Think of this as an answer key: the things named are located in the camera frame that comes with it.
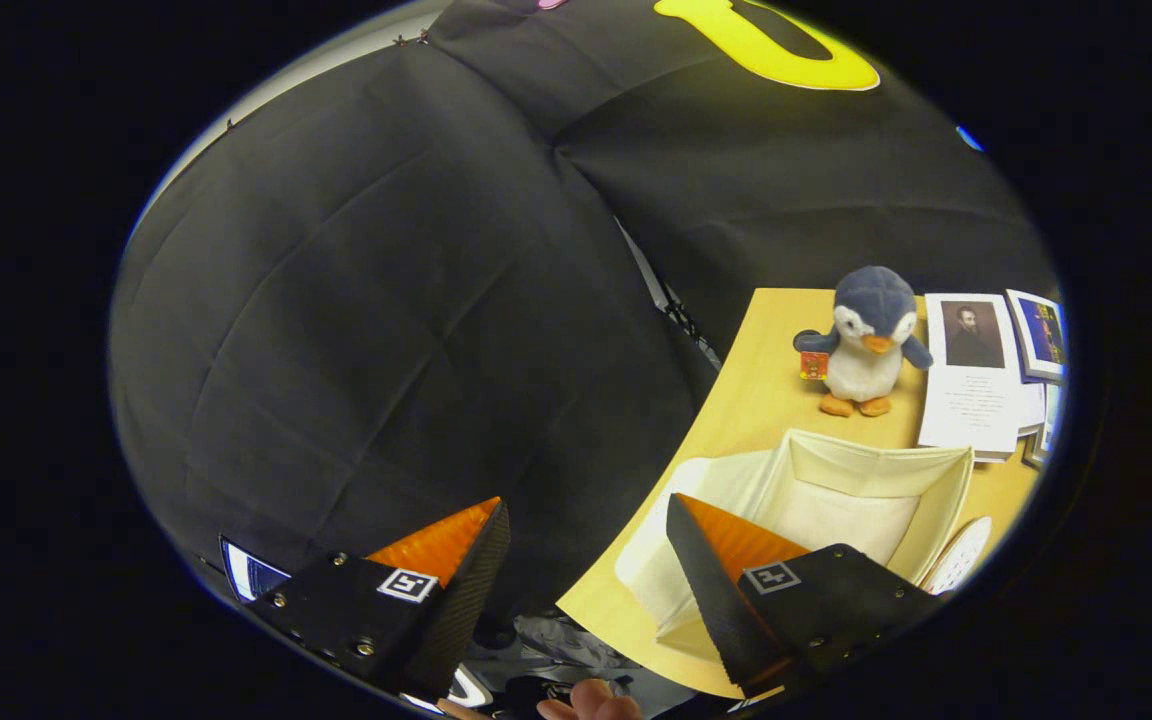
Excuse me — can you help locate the cream fabric storage box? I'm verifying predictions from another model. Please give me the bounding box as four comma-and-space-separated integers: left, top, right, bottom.
616, 430, 977, 691

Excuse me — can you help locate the blue penguin plush toy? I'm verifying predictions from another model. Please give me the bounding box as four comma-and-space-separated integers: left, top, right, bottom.
793, 265, 935, 419

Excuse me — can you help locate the computer screen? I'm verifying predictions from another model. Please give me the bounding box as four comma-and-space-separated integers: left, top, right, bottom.
221, 537, 292, 601

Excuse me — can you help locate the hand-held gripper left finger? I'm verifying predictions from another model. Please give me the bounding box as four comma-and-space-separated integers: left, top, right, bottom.
246, 497, 512, 701

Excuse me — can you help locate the white canvas shoe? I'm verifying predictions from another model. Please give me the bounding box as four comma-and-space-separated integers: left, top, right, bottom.
921, 515, 994, 598

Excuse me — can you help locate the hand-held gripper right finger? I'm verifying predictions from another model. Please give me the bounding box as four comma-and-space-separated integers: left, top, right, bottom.
667, 493, 942, 699

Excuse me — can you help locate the grey crumpled cloth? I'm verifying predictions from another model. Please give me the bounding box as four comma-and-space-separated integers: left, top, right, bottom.
511, 613, 637, 673

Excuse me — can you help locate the white book with portrait cover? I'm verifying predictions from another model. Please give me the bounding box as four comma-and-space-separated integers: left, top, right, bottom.
916, 292, 1032, 463

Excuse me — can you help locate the thin white booklet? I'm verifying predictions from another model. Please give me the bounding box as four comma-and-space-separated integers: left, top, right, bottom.
1014, 380, 1047, 433

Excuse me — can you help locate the book with blue picture cover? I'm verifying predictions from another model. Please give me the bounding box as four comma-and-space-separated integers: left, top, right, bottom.
1004, 288, 1069, 386

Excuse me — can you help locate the book with pale sky cover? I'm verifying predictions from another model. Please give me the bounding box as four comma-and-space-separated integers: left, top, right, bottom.
1024, 383, 1065, 471

